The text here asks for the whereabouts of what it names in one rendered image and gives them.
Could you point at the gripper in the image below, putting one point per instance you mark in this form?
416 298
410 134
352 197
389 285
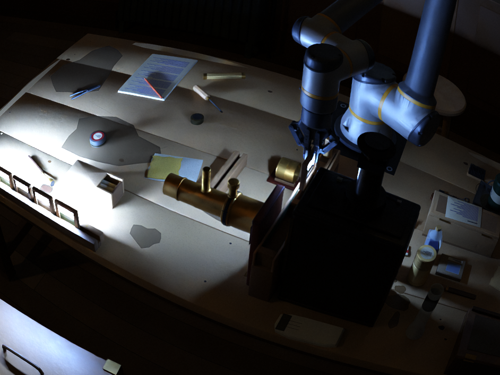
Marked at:
315 133

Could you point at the glass lantern slide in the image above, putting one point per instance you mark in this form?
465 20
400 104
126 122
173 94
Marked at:
306 172

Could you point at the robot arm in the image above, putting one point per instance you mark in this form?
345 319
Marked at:
324 86

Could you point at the brass lens cap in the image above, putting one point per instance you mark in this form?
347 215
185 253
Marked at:
288 169

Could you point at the dark red cap rest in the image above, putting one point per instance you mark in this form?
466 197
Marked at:
275 183

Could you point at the black lantern chimney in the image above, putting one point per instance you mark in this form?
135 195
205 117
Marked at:
373 164

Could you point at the wooden slide rack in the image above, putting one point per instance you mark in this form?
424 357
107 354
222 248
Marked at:
229 169

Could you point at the brass thumbscrew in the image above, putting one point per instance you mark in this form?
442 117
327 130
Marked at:
233 188

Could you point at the brass lens tube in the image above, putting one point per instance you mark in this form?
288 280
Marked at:
246 209

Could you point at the dark red wooden lantern front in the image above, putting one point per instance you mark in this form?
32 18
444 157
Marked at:
267 226

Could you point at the black lantern body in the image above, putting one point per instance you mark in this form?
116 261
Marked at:
343 250

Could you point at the brass draw tube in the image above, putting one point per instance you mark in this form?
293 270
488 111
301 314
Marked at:
191 193

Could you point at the wood framed slide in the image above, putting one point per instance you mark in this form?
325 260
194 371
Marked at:
4 176
22 187
67 214
43 199

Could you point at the dark round disc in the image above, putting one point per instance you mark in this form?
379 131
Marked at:
197 119

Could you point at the pale blue cloth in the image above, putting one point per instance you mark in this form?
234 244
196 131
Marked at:
192 169

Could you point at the round wooden stool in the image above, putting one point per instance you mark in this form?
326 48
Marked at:
449 97

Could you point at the yellow cloth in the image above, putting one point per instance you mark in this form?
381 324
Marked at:
164 168

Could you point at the small blue carton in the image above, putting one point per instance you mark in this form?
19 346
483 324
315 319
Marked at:
434 237

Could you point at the small white dark-topped box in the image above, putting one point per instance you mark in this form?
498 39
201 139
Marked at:
476 171

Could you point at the yellow tin can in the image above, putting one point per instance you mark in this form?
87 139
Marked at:
422 266

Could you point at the white lined notepad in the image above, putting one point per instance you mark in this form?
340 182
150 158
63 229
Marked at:
158 76

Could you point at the red pencil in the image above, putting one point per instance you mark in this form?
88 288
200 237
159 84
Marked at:
153 88

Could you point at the white box with label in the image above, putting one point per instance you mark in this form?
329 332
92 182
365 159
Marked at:
461 230

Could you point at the small box with blue card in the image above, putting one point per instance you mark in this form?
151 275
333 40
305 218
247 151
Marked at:
449 269

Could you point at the green jar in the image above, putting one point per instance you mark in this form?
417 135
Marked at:
495 193

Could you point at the white printed card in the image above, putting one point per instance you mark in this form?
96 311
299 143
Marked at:
308 330

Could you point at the grey bottle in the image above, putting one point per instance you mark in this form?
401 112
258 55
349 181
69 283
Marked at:
424 312

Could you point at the dark pen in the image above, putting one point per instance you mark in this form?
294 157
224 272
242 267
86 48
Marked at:
461 293

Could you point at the cardboard drawer box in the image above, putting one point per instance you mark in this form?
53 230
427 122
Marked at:
91 181

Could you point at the blue tweezers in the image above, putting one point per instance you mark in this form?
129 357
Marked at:
84 92

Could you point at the dark tray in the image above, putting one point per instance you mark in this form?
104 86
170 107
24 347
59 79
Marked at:
482 334

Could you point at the small pale block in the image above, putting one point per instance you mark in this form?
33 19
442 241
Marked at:
111 366

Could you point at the grey drawer cabinet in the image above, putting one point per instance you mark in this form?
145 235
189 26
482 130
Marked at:
47 344

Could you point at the brass upright post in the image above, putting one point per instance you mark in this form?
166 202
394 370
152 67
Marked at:
206 179

